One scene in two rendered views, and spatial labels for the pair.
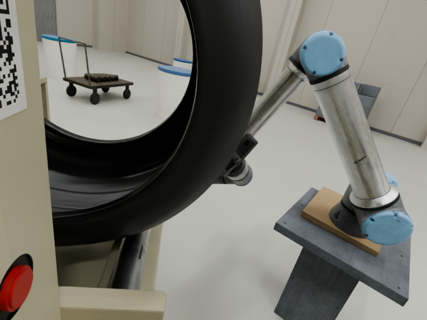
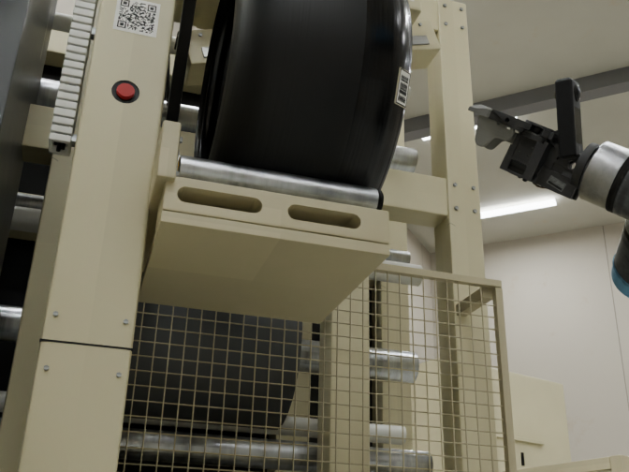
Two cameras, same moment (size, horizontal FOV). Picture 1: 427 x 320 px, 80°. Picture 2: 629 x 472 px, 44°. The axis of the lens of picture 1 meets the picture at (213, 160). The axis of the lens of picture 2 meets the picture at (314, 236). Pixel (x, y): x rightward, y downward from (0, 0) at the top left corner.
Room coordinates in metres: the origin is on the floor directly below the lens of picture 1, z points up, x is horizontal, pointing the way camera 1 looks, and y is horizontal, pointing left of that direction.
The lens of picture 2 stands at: (0.32, -1.00, 0.30)
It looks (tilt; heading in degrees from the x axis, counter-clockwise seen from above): 25 degrees up; 84
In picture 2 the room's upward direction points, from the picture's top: 2 degrees clockwise
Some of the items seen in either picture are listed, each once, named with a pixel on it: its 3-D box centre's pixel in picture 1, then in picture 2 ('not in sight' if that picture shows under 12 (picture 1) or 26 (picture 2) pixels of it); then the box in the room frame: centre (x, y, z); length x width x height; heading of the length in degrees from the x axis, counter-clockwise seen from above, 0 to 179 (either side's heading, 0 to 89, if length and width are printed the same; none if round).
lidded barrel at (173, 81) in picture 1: (175, 94); not in sight; (4.05, 0.81, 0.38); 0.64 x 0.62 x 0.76; 56
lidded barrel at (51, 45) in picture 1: (60, 57); not in sight; (5.19, 3.40, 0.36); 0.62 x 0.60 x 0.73; 57
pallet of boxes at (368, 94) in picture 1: (346, 103); not in sight; (6.35, -2.81, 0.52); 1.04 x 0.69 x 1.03; 57
